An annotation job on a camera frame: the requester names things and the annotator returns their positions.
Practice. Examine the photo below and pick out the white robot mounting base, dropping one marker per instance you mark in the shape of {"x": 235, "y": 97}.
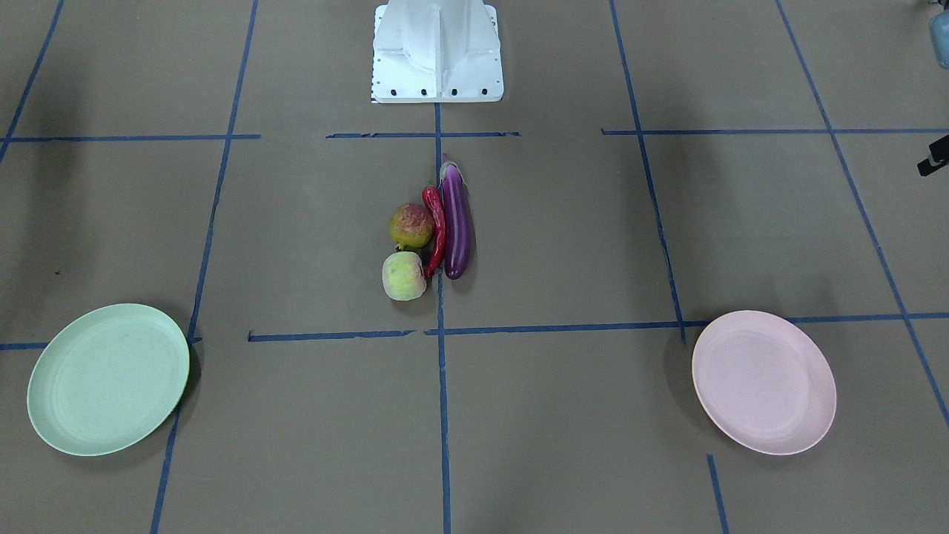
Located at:
{"x": 436, "y": 51}

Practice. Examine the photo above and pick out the purple eggplant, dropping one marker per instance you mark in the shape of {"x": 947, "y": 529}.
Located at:
{"x": 460, "y": 231}

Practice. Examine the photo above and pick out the red chili pepper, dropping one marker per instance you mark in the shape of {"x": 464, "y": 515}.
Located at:
{"x": 433, "y": 201}

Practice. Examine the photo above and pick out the light green plate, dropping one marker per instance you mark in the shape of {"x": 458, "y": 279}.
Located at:
{"x": 108, "y": 380}

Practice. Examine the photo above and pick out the pink plate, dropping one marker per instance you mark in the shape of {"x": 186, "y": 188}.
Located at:
{"x": 764, "y": 383}

